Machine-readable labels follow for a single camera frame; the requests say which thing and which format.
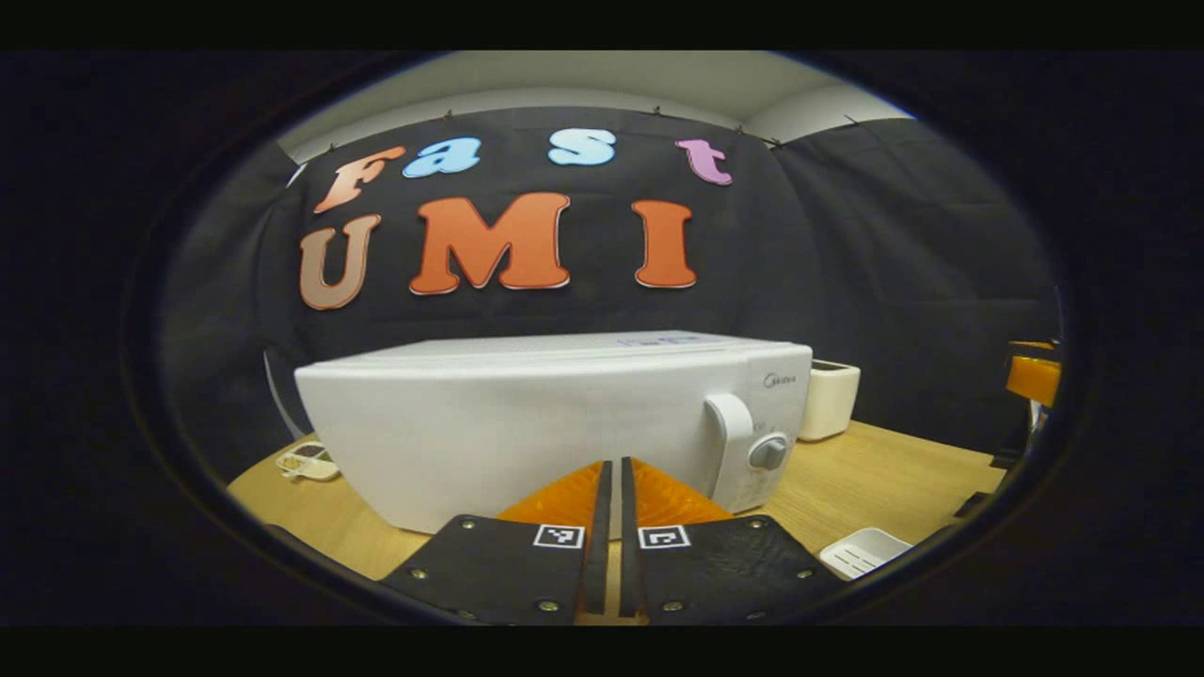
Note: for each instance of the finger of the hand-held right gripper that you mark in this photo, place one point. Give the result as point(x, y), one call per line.
point(1033, 381)

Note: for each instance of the white ribbed tray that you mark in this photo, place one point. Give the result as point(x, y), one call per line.
point(863, 553)

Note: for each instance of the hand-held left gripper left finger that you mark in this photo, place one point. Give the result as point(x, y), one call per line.
point(600, 527)

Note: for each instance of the white microwave oven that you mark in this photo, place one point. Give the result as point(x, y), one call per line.
point(470, 442)

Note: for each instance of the white toaster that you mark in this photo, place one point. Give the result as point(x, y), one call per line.
point(832, 400)

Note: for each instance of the white divided dish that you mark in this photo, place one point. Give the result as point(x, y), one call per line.
point(308, 461)

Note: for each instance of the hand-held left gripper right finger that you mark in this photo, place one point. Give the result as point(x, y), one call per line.
point(628, 527)

